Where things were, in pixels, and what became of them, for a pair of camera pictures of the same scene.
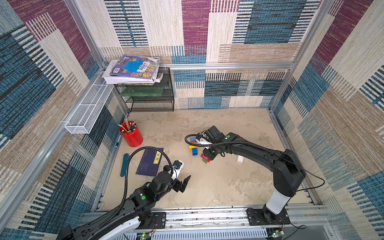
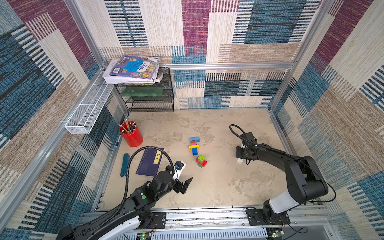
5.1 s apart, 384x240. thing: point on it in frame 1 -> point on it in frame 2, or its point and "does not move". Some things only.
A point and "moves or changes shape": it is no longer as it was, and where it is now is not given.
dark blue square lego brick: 194,151 does not move
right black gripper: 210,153 -> 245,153
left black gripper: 178,185 does not move
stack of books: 133,70 does not move
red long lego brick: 208,160 moves or changes shape
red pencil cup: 131,133 does not move
